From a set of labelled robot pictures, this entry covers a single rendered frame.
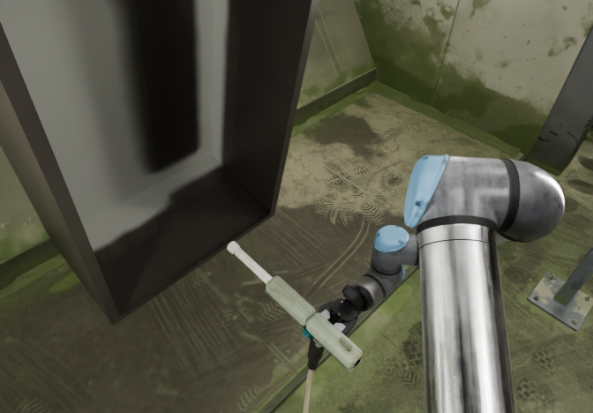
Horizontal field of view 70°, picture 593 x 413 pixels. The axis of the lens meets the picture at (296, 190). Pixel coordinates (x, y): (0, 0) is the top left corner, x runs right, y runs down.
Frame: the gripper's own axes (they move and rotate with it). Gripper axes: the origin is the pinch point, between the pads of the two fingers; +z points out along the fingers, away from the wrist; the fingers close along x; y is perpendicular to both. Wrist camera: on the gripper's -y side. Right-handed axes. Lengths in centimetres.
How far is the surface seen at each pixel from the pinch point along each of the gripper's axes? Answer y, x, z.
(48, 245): 47, 117, 28
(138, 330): 52, 62, 20
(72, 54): -53, 68, 19
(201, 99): -28, 72, -18
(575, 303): 35, -52, -111
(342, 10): -13, 138, -175
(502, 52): -22, 38, -184
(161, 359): 51, 46, 20
